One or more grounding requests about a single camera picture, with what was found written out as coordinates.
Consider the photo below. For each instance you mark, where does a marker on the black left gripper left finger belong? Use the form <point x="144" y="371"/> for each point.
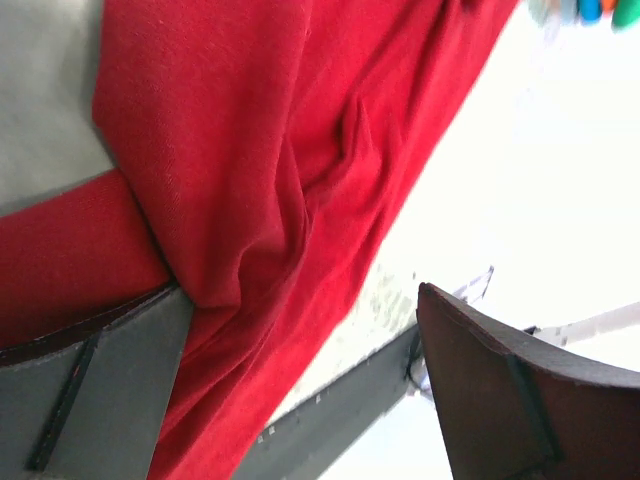
<point x="88" y="401"/>

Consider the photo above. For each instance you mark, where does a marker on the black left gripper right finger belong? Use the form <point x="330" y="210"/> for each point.
<point x="511" y="406"/>

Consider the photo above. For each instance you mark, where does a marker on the bright red t shirt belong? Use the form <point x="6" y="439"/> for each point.
<point x="232" y="165"/>

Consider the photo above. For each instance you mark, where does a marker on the green folded t shirt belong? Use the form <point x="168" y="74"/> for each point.
<point x="625" y="14"/>

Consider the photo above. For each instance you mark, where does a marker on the orange folded t shirt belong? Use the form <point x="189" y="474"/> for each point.
<point x="608" y="6"/>

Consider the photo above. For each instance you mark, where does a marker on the aluminium frame rail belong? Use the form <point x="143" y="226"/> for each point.
<point x="604" y="323"/>

